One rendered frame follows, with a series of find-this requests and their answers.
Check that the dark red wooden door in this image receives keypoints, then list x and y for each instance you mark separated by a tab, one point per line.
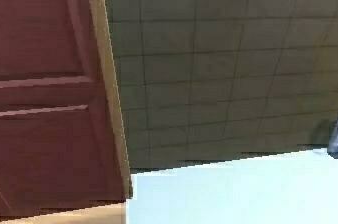
40	100

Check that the pale blue kitchen worktop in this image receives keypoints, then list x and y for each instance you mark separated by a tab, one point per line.
243	190

